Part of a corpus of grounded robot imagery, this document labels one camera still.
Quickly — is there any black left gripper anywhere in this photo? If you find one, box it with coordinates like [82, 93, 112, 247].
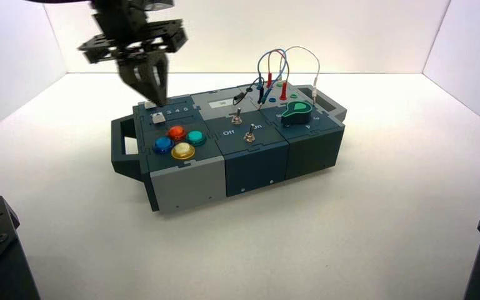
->
[78, 0, 189, 106]

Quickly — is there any red push button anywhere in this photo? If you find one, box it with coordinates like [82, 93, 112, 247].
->
[166, 126, 188, 142]

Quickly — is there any blue push button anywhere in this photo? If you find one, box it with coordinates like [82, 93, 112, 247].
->
[152, 137, 176, 155]

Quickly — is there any teal push button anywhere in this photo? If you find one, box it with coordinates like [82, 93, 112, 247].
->
[186, 130, 208, 147]

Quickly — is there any small white display window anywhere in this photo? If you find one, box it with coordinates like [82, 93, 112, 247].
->
[209, 99, 238, 110]

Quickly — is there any yellow push button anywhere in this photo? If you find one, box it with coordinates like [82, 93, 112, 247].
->
[171, 142, 196, 161]

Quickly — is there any grey and blue control box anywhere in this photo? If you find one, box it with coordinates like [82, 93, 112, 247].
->
[111, 84, 348, 214]

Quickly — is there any green rotary knob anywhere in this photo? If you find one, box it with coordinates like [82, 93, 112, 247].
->
[280, 100, 317, 129]

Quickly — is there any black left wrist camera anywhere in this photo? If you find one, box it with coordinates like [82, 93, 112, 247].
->
[142, 0, 176, 10]

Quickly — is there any black jumper cable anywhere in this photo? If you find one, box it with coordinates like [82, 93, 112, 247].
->
[232, 77, 266, 106]

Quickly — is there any blue jumper cable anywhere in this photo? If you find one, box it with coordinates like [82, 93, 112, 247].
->
[257, 49, 291, 105]

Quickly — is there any red jumper cable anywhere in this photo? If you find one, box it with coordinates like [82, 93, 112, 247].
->
[266, 49, 289, 101]

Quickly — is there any white jumper cable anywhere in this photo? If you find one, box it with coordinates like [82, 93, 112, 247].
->
[279, 46, 321, 105]

